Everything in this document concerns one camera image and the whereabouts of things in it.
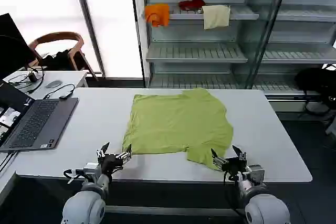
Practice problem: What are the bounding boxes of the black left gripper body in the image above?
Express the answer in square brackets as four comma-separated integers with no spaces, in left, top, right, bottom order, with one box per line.
[99,153,124,176]

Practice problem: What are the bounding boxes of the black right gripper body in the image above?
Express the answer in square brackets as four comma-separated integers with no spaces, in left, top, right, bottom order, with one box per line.
[222,157,247,175]

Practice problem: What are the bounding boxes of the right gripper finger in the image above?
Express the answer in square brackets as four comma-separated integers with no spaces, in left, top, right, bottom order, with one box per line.
[211,148,224,170]
[232,145,247,161]

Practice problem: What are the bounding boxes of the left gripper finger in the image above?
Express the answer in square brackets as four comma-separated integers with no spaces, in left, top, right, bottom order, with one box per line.
[96,142,110,159]
[118,144,133,166]

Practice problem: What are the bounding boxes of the green shirt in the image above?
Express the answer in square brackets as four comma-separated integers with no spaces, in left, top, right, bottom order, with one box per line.
[122,87,234,171]

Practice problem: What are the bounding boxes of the grey laptop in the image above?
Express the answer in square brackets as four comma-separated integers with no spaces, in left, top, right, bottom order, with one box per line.
[0,79,79,153]

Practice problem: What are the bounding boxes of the grey computer mouse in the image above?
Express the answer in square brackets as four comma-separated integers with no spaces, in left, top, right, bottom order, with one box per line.
[46,80,63,89]

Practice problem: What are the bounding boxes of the black clothing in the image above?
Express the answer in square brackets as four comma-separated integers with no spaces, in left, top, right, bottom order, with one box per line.
[41,49,87,71]

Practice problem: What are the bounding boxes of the black backpack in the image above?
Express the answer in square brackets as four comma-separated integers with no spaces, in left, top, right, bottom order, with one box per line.
[293,67,336,109]

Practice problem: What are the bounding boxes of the grey metal shelf rack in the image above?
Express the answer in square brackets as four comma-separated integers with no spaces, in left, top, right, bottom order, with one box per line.
[130,0,266,90]

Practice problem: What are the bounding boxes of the glass door shelf rack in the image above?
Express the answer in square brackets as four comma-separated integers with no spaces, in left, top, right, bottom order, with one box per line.
[246,0,336,101]

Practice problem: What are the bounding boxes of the wooden chair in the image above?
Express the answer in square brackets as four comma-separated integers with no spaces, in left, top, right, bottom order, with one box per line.
[28,31,99,82]

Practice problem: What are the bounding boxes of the black monitor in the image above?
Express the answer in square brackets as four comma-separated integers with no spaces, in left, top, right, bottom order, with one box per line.
[0,13,37,80]

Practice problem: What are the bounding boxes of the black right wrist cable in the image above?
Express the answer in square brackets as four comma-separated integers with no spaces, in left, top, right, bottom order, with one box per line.
[223,170,238,184]

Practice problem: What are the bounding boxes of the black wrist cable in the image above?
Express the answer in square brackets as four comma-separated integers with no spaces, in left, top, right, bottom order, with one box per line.
[62,168,87,184]
[223,170,238,184]

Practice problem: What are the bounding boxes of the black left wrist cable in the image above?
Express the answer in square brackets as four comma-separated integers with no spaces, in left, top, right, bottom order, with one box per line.
[62,168,87,184]

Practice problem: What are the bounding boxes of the black dongle cable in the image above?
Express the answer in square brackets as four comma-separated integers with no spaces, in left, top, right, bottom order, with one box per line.
[43,83,76,101]

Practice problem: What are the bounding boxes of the grey window frame post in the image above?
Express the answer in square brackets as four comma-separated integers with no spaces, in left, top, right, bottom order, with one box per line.
[71,0,107,79]

